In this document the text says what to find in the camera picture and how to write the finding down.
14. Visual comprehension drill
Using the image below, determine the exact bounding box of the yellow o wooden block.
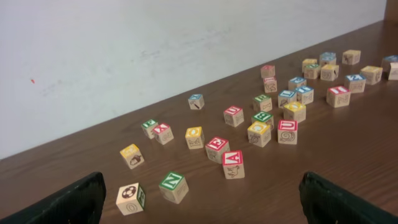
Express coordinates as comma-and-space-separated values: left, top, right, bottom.
284, 101, 307, 123
185, 126, 205, 149

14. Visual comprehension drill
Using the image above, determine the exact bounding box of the soccer ball J wooden block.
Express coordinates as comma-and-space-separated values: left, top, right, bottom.
116, 183, 146, 216

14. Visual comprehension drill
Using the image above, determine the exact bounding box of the green R wooden block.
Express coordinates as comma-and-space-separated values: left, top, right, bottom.
253, 95, 272, 112

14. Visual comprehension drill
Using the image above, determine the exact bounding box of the red u wooden block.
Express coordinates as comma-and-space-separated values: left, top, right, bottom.
277, 119, 298, 144
223, 105, 244, 128

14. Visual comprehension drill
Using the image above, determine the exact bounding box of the yellow C wooden block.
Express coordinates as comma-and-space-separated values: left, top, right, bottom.
248, 121, 271, 147

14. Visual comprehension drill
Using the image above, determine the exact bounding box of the blue P wooden block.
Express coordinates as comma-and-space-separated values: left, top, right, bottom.
288, 77, 307, 91

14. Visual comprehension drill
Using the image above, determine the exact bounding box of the green Z wooden block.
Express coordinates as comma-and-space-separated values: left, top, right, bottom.
303, 64, 321, 79

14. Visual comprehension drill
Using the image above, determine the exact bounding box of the yellow brush side wooden block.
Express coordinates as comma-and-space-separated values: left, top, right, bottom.
320, 64, 340, 82

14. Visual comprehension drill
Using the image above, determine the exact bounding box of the red E wooden block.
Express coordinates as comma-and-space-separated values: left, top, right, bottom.
205, 136, 230, 164

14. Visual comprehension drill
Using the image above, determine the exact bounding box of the red Y wooden block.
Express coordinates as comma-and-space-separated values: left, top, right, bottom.
152, 123, 174, 145

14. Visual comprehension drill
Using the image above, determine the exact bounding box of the red i wooden block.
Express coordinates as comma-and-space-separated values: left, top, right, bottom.
326, 86, 351, 108
263, 77, 277, 93

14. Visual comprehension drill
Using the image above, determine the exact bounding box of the yellow acorn wooden block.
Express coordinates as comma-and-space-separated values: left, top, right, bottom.
120, 144, 144, 169

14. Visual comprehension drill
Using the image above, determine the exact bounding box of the red I wooden block lower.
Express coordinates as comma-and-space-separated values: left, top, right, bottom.
326, 86, 351, 108

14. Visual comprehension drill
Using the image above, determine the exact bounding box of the yellow O wooden block centre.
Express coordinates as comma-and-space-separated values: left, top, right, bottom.
284, 101, 307, 123

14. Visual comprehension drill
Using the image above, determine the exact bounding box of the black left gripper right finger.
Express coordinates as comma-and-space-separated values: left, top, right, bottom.
298, 172, 397, 224

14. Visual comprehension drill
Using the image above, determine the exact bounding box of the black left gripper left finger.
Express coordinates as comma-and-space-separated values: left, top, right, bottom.
1, 172, 106, 224

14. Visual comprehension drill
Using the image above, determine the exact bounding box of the green F wooden block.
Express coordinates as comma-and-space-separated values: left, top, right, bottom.
141, 119, 158, 139

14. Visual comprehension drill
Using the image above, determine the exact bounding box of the blue 2 wooden block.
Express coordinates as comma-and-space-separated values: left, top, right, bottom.
344, 74, 366, 93

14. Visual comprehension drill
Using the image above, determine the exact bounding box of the yellow 8 wooden block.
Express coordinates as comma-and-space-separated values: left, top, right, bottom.
342, 50, 361, 65

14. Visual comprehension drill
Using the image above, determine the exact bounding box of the plain top 3 wooden block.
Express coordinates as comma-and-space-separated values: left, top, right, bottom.
388, 62, 398, 80

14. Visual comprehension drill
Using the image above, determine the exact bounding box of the red A wooden block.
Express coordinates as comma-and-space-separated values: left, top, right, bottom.
222, 151, 245, 179

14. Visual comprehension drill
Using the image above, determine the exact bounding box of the blue L wooden block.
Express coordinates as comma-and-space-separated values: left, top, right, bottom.
278, 90, 297, 108

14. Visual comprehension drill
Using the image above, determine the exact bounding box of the blue 5 wooden block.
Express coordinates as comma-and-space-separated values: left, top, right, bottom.
320, 52, 336, 66

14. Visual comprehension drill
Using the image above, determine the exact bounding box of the red I wooden block upper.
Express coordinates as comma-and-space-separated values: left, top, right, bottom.
263, 77, 277, 93

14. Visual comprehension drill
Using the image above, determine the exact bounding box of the yellow O wooden block left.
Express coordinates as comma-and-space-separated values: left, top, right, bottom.
185, 126, 205, 149

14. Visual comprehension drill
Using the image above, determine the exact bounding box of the green B wooden block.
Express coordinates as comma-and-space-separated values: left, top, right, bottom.
251, 111, 274, 130

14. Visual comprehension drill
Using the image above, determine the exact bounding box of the red top far wooden block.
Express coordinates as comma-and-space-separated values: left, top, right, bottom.
261, 65, 275, 78

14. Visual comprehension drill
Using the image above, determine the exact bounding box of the blue T wooden block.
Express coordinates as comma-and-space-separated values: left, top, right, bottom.
295, 85, 314, 105

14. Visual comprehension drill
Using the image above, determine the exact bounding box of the yellow soccer side wooden block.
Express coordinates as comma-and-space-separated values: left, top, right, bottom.
302, 58, 318, 72

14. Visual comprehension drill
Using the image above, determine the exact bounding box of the yellow S wooden block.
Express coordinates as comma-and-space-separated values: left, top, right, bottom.
360, 66, 383, 85

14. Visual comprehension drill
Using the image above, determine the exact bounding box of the blue X wooden block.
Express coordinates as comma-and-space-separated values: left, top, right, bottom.
188, 94, 205, 110

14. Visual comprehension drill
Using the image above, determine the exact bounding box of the green N wooden block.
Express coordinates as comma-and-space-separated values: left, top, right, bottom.
159, 171, 189, 204

